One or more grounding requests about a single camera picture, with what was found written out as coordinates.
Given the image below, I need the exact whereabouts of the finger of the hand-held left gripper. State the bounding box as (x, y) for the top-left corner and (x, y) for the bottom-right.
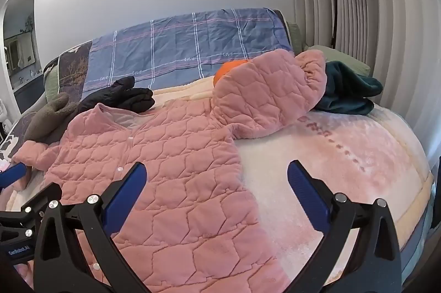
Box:
(0, 182), (63, 228)
(0, 163), (27, 191)

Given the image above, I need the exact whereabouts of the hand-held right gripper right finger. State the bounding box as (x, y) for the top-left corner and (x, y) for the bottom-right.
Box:
(287, 160), (404, 293)

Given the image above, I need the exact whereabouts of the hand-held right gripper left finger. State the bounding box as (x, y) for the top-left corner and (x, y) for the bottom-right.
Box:
(33, 162), (155, 293)

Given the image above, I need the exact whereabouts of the pink quilted jacket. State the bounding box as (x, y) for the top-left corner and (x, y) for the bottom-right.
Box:
(12, 48), (328, 293)

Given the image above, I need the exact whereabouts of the bear print plush blanket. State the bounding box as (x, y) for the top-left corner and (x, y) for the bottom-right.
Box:
(0, 76), (435, 293)

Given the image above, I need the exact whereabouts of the brown fleece garment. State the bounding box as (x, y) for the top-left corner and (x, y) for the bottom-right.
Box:
(23, 92), (82, 144)

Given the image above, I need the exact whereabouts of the green pillow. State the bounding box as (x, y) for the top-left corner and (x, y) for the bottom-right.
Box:
(43, 67), (61, 101)
(306, 45), (371, 77)
(287, 23), (304, 53)

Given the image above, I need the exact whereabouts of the black puffer jacket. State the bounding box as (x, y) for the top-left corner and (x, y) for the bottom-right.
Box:
(74, 76), (155, 115)

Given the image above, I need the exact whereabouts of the teal fleece garment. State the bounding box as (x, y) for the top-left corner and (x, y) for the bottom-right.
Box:
(312, 61), (384, 116)

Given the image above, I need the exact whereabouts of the grey blue mattress sheet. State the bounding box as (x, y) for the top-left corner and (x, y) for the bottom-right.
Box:
(389, 176), (436, 280)

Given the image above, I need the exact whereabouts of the dark tree print bedcover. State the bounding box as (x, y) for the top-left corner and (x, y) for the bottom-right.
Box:
(0, 40), (93, 159)

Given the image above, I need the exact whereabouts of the orange puffer jacket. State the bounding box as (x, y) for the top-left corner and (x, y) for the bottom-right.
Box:
(214, 61), (257, 87)

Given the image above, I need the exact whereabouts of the blue plaid bed sheet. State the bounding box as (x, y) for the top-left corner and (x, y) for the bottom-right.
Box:
(82, 8), (293, 102)

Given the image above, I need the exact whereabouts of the grey pleated curtain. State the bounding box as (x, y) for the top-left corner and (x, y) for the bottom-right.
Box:
(284, 0), (441, 159)

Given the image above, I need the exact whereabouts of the arched wall mirror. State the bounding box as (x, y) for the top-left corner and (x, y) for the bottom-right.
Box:
(3, 0), (44, 115)

